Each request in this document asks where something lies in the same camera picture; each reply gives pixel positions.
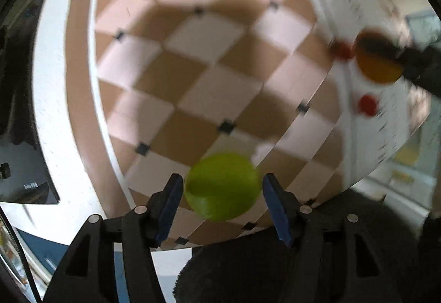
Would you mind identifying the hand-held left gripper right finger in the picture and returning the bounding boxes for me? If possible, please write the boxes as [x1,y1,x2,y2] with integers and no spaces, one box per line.
[262,173,402,303]

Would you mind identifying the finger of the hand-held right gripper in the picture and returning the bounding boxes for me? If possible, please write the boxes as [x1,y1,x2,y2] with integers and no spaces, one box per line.
[357,35,409,63]

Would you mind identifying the black cable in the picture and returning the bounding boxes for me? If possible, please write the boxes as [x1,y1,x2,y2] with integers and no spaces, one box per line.
[0,212,41,303]

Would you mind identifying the blue cabinet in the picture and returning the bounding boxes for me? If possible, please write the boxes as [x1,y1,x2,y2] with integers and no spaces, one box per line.
[13,226,129,303]

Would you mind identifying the brownish orange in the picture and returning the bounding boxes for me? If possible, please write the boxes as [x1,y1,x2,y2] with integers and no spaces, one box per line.
[354,31,405,85]

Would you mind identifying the black gas stove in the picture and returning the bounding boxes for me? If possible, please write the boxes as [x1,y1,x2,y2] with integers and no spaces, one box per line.
[0,0,61,206]

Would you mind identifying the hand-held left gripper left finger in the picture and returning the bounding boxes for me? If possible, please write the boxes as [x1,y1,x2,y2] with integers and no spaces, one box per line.
[43,173,184,303]

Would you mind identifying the green lime front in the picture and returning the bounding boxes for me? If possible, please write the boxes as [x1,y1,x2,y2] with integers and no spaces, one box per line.
[184,152,262,222]

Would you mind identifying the red cherry tomato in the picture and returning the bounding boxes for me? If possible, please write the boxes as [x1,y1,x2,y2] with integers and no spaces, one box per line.
[331,41,356,61]
[357,94,380,117]

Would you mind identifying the checkered table mat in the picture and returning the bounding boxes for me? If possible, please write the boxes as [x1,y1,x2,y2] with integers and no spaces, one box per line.
[65,0,432,249]

